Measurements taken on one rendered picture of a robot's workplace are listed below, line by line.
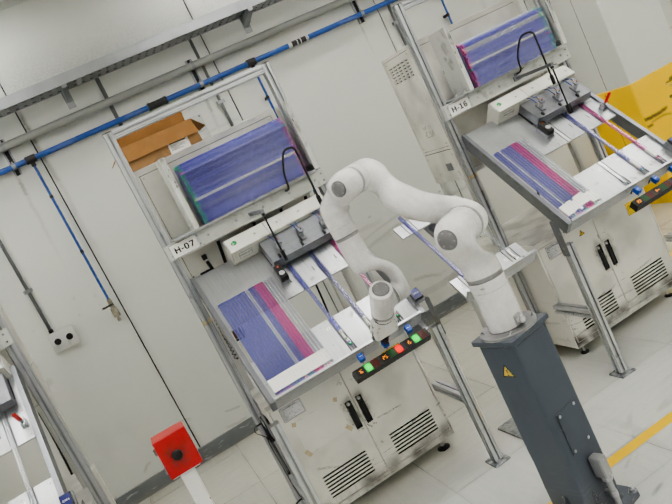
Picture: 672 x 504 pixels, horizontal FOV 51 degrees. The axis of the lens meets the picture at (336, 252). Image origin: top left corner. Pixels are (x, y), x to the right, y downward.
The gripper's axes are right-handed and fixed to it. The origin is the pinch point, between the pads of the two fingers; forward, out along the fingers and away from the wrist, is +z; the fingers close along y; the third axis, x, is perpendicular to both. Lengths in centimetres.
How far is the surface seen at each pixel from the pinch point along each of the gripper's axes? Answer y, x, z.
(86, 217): -73, 211, 68
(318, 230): 7, 60, -3
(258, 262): -21, 65, 3
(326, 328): -14.7, 18.9, 3.2
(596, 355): 102, -27, 74
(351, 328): -6.7, 13.1, 3.2
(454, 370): 21.9, -15.9, 23.4
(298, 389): -37.3, 2.3, 3.3
